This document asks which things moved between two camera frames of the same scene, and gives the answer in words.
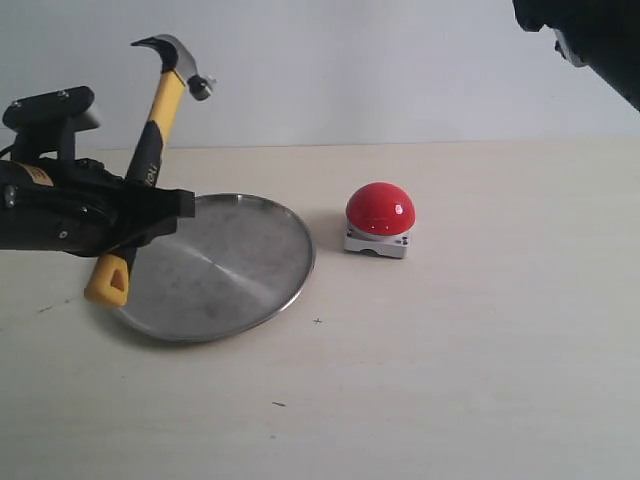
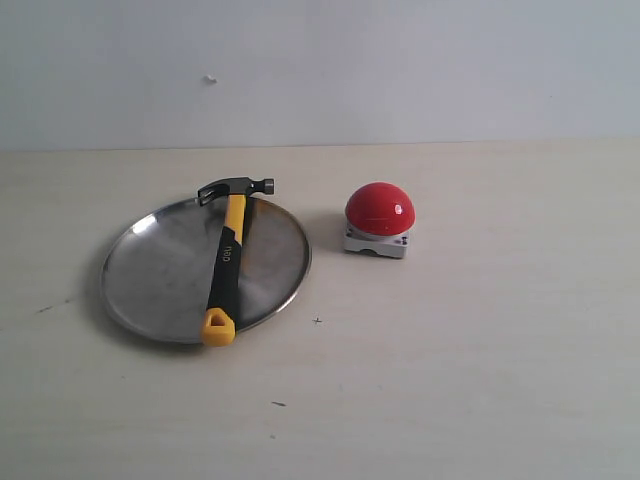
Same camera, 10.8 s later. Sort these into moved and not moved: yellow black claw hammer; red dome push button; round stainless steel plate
Moved: yellow black claw hammer
Not moved: round stainless steel plate; red dome push button
